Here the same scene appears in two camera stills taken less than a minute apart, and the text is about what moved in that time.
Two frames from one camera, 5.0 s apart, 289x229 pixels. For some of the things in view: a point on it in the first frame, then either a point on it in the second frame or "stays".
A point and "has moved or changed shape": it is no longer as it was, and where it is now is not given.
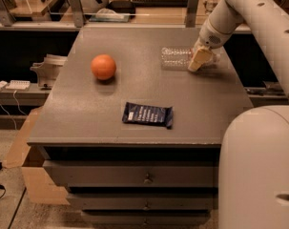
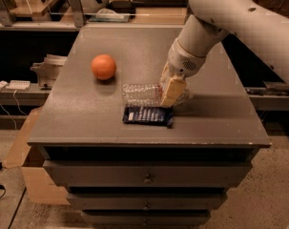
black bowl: [122, 7] stays
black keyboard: [160, 2] stays
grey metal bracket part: [47, 71] stays
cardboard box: [38, 184] stays
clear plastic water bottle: [174, 58] has moved or changed shape
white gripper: [210, 39] → [183, 63]
